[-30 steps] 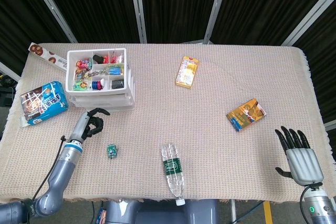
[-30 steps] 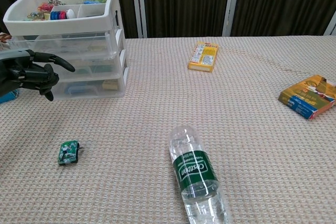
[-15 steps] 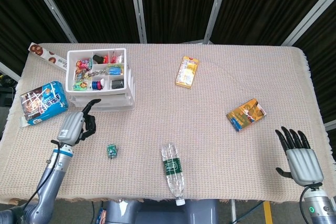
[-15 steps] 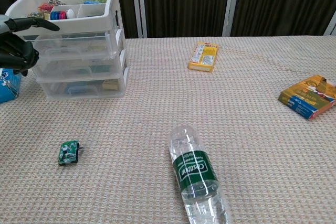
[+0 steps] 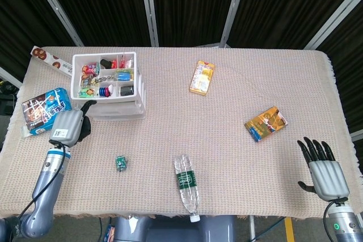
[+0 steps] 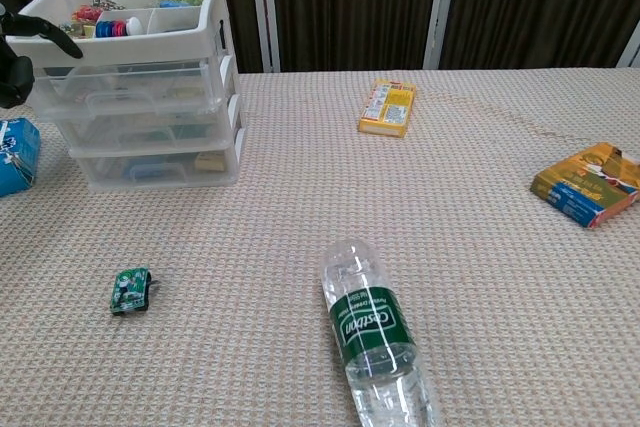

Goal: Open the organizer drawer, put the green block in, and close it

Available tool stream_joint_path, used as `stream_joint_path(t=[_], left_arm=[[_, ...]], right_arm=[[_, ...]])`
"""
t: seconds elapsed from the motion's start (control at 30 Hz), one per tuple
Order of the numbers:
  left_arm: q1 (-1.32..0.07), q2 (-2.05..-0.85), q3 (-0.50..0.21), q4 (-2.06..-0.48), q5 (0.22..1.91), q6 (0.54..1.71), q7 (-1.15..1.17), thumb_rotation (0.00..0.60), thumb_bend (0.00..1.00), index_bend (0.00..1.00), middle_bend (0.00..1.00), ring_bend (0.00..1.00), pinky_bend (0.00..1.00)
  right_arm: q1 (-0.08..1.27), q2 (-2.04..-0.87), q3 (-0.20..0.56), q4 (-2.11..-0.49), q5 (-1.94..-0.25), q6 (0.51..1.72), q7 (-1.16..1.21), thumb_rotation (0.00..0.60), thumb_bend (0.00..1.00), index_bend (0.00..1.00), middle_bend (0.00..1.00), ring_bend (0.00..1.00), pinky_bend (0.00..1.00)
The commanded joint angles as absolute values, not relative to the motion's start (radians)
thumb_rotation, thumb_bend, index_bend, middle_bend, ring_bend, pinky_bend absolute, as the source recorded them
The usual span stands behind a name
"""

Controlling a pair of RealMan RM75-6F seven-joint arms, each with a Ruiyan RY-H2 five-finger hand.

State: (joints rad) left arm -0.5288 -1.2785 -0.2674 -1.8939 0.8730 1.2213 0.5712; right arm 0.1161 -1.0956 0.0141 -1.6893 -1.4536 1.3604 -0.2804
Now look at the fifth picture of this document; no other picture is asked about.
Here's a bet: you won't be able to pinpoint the white plastic drawer organizer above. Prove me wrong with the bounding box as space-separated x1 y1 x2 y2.
70 52 147 121

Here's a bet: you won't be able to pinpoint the white metal frame post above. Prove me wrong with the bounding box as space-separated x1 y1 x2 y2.
27 0 85 47
219 0 251 48
138 0 160 48
302 0 363 50

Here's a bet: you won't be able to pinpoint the black plastic-wrapped packet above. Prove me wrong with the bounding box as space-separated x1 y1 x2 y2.
119 85 136 97

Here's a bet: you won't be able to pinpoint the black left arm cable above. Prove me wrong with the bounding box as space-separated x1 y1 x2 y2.
16 144 69 218

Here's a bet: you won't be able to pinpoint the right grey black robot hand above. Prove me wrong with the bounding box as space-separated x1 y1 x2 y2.
297 136 350 202

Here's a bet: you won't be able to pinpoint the long cookie package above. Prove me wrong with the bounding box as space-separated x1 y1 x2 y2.
30 45 75 78

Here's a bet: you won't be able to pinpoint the small yellow carton box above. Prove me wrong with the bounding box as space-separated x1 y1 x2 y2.
189 60 216 95

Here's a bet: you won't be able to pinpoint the clear green-label water bottle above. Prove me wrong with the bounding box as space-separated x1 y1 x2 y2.
174 154 201 223

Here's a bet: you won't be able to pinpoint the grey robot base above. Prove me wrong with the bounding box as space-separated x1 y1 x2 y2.
113 215 237 242

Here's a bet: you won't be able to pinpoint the small green circuit board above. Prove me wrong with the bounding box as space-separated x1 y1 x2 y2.
115 155 128 172

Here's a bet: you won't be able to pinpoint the orange and blue carton box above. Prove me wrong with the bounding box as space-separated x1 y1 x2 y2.
244 106 289 143

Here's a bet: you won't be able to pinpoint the beige woven tablecloth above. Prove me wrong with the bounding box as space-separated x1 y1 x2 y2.
0 45 363 220

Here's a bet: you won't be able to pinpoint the colourful wrapped candies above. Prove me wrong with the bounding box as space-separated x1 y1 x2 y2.
81 62 100 87

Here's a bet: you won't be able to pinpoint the metal binder clips chain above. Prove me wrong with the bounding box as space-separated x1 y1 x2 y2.
94 73 117 84

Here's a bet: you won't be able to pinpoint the blue snack package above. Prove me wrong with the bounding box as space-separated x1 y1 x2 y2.
21 87 73 138

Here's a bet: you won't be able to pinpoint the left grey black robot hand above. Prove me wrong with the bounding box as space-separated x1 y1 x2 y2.
48 99 98 148

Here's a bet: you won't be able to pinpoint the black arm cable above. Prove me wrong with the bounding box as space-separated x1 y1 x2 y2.
16 144 69 218
323 199 343 242

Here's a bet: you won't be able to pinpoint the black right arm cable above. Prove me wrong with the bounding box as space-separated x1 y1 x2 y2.
323 199 343 242

